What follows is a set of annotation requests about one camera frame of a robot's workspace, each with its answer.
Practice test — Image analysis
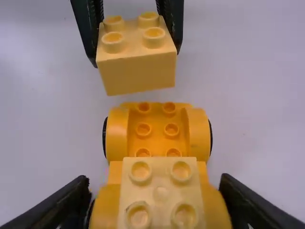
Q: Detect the yellow toy car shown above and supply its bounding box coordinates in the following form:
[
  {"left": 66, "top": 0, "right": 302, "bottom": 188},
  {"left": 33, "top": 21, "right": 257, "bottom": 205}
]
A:
[{"left": 84, "top": 101, "right": 233, "bottom": 229}]

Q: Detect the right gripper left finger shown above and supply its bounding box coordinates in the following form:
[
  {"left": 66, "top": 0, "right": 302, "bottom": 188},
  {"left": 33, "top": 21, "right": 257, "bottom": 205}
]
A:
[{"left": 0, "top": 175, "right": 93, "bottom": 229}]

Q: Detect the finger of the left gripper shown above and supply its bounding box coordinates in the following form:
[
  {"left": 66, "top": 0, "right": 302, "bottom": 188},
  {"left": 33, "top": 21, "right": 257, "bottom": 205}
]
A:
[
  {"left": 154, "top": 0, "right": 184, "bottom": 55},
  {"left": 70, "top": 0, "right": 105, "bottom": 70}
]

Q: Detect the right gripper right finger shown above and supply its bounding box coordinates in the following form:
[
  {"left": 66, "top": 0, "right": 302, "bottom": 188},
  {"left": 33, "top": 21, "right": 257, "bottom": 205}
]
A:
[{"left": 218, "top": 173, "right": 305, "bottom": 229}]

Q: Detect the yellow toy brick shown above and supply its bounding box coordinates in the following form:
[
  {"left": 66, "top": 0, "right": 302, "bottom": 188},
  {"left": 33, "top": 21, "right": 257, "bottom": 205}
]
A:
[{"left": 94, "top": 11, "right": 178, "bottom": 97}]

